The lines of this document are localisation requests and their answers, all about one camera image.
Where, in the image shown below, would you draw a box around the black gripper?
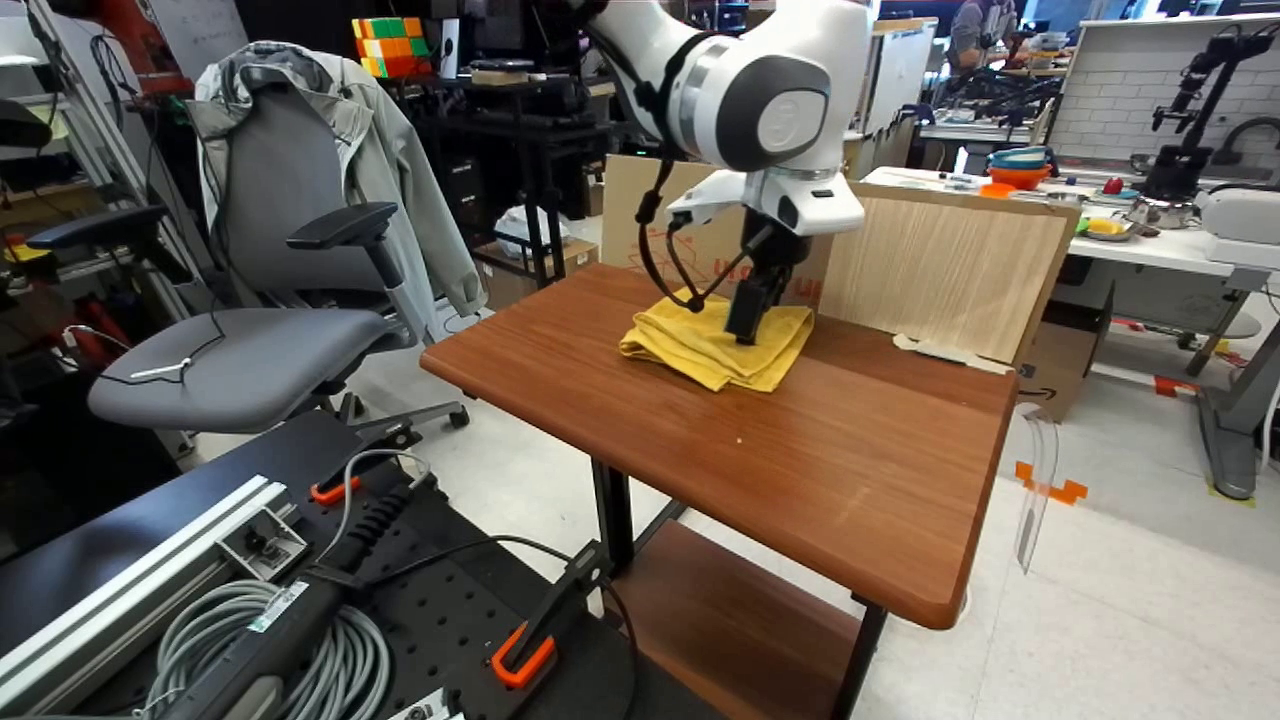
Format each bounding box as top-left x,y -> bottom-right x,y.
725,222 -> 810,343

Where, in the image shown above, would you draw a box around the yellow towel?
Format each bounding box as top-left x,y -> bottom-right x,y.
618,297 -> 815,392

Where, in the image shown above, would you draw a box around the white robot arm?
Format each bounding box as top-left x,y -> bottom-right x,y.
567,0 -> 871,343

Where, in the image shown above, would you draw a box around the black background robot arm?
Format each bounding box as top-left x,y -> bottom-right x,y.
1138,28 -> 1274,200

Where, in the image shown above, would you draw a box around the light wooden board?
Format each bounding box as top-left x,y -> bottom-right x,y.
821,185 -> 1076,372

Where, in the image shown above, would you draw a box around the black table leg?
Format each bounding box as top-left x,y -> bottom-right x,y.
593,461 -> 636,572

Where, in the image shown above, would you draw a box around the orange blue bowl stack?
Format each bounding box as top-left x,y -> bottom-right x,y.
989,147 -> 1046,188

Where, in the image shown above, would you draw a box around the clear acrylic stand orange clips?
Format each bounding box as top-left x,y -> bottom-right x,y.
1014,421 -> 1087,567

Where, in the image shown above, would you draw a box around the wooden lower shelf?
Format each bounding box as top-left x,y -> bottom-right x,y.
615,524 -> 858,720

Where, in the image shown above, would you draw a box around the white background desk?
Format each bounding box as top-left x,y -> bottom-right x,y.
868,170 -> 1280,501

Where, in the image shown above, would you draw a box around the grey jacket on chair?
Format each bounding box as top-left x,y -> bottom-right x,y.
186,40 -> 486,342

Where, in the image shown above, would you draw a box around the orange black clamp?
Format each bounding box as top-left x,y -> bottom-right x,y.
486,539 -> 608,693

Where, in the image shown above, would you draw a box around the white pegboard panel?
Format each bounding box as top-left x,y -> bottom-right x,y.
1046,12 -> 1280,161

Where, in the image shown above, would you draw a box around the grey office chair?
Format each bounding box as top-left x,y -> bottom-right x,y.
89,82 -> 467,435

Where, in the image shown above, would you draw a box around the colourful block cube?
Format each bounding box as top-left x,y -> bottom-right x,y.
351,18 -> 432,82

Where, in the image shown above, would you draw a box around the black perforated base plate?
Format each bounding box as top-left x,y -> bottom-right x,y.
168,491 -> 640,720

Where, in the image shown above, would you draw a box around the grey coiled cable bundle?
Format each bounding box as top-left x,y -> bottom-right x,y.
133,575 -> 397,720

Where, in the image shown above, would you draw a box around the aluminium extrusion rail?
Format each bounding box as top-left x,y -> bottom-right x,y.
0,478 -> 285,717

